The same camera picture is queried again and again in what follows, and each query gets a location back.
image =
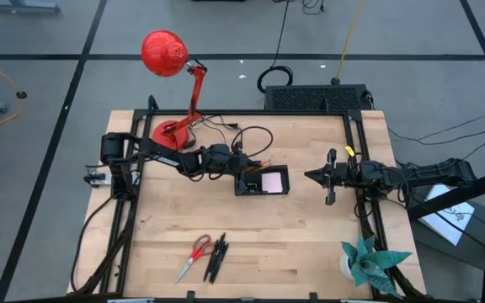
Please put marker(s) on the black slanted beam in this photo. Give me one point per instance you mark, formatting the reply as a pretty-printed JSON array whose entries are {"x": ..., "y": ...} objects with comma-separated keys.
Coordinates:
[{"x": 457, "y": 195}]

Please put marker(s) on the red desk lamp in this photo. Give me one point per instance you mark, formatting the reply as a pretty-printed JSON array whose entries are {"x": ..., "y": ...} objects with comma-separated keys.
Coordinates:
[{"x": 164, "y": 52}]

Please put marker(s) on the white plant pot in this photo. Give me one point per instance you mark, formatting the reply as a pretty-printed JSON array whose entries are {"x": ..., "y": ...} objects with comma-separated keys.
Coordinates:
[{"x": 344, "y": 266}]

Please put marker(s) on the pink sticky note pad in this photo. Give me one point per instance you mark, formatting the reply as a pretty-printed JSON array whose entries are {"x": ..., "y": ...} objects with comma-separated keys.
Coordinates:
[{"x": 272, "y": 183}]

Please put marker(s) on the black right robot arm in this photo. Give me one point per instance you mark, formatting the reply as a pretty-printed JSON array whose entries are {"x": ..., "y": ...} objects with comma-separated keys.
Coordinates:
[{"x": 419, "y": 174}]

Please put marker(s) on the teal paper pinwheel plant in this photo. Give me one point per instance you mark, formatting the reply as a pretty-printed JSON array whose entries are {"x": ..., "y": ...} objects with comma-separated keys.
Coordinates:
[{"x": 371, "y": 263}]

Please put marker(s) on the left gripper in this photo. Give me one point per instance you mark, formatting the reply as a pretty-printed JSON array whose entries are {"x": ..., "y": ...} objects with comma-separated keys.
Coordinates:
[{"x": 225, "y": 159}]

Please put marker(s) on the black aluminium table frame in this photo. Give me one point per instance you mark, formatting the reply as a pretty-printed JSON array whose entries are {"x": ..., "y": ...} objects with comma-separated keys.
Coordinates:
[{"x": 293, "y": 113}]

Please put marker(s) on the white printed panel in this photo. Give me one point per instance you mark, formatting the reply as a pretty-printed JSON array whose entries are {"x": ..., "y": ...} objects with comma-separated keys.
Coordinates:
[{"x": 449, "y": 214}]

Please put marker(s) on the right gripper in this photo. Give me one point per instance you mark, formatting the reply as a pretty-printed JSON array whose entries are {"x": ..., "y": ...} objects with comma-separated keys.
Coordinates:
[{"x": 338, "y": 174}]

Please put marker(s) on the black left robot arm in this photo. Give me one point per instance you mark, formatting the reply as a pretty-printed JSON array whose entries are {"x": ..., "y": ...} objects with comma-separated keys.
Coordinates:
[{"x": 162, "y": 155}]

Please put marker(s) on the black perforated computer case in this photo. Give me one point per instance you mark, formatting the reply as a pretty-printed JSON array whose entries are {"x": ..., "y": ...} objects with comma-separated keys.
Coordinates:
[{"x": 314, "y": 97}]

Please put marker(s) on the black mesh desk organizer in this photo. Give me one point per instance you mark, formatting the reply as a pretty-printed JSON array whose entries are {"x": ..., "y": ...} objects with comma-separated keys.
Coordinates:
[{"x": 284, "y": 181}]

